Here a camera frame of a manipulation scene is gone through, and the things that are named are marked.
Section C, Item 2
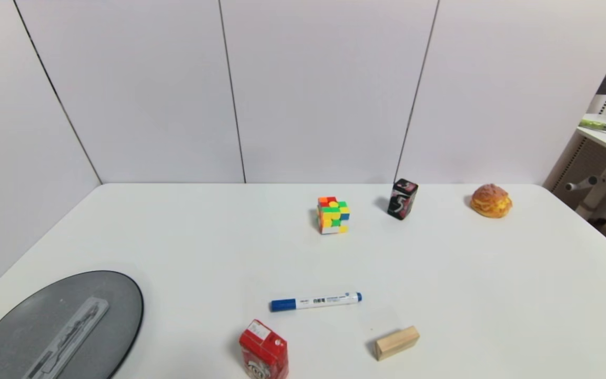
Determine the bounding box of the red drink carton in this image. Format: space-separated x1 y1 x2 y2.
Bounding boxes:
238 319 289 379

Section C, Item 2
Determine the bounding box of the scrambled multicolour puzzle cube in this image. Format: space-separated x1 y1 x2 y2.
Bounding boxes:
316 196 351 235

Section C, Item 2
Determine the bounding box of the golden cream puff bread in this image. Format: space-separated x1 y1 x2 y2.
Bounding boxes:
469 183 514 219

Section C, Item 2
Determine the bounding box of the long gray plastic case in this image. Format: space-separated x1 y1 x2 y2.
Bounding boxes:
22 296 110 379

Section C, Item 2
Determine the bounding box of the gray oval plate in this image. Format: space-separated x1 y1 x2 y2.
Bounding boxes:
0 271 145 379

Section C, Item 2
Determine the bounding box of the small wooden block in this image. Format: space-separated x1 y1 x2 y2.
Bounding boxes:
375 325 421 362

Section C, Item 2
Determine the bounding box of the black gum box with numeral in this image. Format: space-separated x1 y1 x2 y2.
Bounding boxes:
387 178 419 221

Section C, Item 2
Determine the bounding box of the white marker with blue cap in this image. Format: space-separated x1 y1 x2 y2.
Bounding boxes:
269 292 363 313

